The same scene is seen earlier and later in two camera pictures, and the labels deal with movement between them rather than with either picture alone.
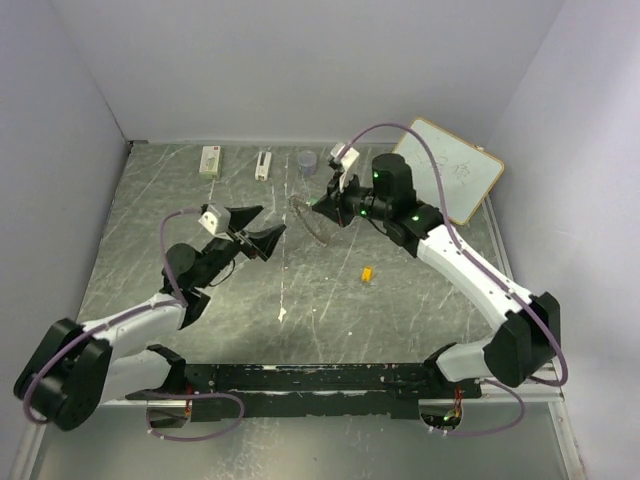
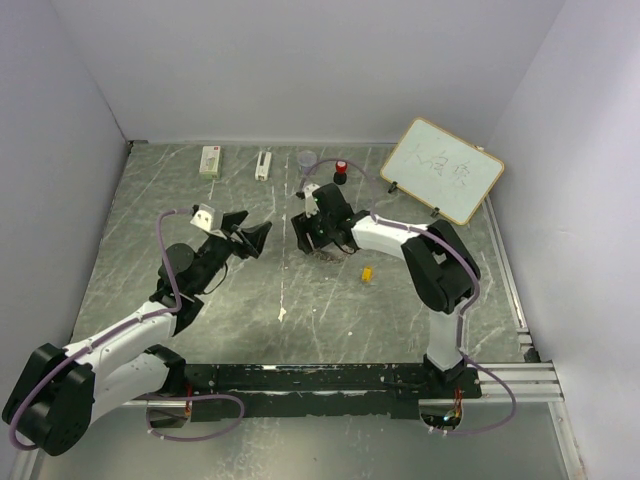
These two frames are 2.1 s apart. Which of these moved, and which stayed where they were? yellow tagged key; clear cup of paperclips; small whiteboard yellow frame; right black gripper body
Moved: right black gripper body
Stayed: yellow tagged key; small whiteboard yellow frame; clear cup of paperclips
